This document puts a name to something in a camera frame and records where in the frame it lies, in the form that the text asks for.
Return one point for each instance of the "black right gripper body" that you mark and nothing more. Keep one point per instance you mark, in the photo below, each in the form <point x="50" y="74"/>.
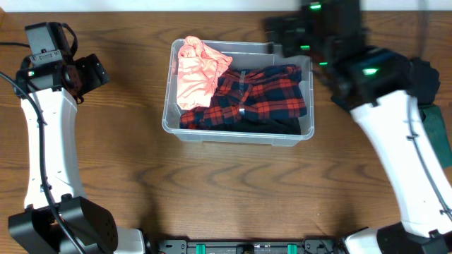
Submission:
<point x="312" y="41"/>

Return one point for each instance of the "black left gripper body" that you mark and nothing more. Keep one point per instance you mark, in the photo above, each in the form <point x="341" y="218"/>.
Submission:
<point x="91" y="71"/>

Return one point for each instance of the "red navy plaid shirt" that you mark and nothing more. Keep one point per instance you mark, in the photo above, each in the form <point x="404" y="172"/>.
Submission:
<point x="268" y="93"/>

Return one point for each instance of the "pink garment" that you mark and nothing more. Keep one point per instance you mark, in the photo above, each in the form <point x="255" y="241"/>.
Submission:
<point x="199" y="68"/>

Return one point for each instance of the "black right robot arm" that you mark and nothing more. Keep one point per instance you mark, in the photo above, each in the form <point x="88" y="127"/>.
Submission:
<point x="378" y="85"/>

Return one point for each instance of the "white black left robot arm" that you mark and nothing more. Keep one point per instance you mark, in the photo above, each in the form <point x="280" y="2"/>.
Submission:
<point x="57" y="217"/>

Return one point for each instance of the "black garment with band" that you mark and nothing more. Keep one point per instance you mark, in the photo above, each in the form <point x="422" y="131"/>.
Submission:
<point x="425" y="81"/>

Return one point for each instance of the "clear plastic storage bin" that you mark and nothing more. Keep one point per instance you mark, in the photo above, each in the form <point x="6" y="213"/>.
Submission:
<point x="246" y="56"/>

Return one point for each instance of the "dark green folded garment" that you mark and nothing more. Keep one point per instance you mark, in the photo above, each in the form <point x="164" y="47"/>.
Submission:
<point x="435" y="128"/>

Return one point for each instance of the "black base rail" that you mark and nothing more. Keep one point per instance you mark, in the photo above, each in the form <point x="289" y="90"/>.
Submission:
<point x="303" y="246"/>

